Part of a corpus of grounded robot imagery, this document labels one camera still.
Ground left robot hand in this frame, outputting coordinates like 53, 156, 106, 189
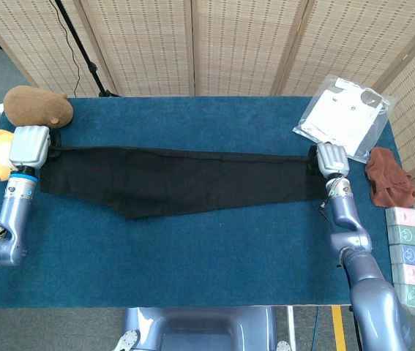
8, 125, 61, 171

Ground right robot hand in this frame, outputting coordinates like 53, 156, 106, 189
308, 142, 350, 180

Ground black trousers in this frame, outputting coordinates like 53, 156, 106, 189
40, 145, 327, 222

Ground brown capybara plush toy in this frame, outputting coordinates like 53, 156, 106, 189
3, 85, 74, 129

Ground white garment in plastic bag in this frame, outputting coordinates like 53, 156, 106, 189
292, 74, 397, 165

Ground rust brown cloth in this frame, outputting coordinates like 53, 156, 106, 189
364, 147, 415, 208

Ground pink tissue pack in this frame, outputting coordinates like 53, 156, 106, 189
392, 263, 415, 286
385, 207, 415, 228

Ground black tripod stand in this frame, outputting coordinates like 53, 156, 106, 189
55, 0, 122, 98

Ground blue tissue pack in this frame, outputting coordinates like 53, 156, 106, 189
389, 243, 415, 268

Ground white table leg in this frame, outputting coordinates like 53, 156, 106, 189
286, 306, 296, 341

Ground blue table cloth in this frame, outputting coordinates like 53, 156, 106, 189
0, 95, 409, 310

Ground blue robot torso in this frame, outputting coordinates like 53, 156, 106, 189
113, 306, 296, 351

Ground black hanging cable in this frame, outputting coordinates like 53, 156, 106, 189
52, 0, 81, 97

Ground blue floor cable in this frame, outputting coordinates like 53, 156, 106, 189
313, 306, 321, 351

